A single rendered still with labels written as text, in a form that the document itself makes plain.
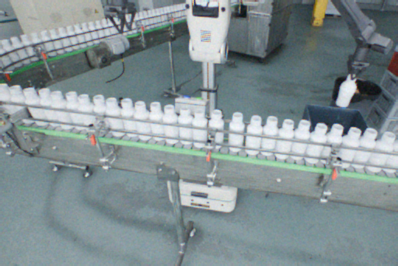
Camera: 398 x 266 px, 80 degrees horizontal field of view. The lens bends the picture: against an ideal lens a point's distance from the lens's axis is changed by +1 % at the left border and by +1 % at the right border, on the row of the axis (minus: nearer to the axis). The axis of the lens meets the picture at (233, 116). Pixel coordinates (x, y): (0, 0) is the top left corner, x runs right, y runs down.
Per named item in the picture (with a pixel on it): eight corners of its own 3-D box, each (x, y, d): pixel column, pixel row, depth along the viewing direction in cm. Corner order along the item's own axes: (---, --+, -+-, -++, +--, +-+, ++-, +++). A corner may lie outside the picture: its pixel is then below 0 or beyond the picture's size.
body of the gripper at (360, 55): (361, 60, 112) (367, 44, 108) (368, 68, 104) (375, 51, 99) (347, 57, 112) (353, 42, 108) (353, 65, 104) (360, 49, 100)
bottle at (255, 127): (243, 146, 98) (246, 113, 88) (256, 145, 99) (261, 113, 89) (246, 156, 93) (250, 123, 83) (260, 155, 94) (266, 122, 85)
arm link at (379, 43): (366, 18, 96) (354, 36, 97) (396, 25, 89) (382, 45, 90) (369, 34, 105) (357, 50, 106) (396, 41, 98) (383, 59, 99)
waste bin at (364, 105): (322, 143, 259) (340, 92, 223) (316, 120, 296) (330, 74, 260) (364, 148, 255) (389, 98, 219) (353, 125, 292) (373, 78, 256)
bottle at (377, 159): (372, 160, 95) (389, 128, 85) (384, 172, 90) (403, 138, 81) (360, 162, 93) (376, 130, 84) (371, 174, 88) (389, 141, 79)
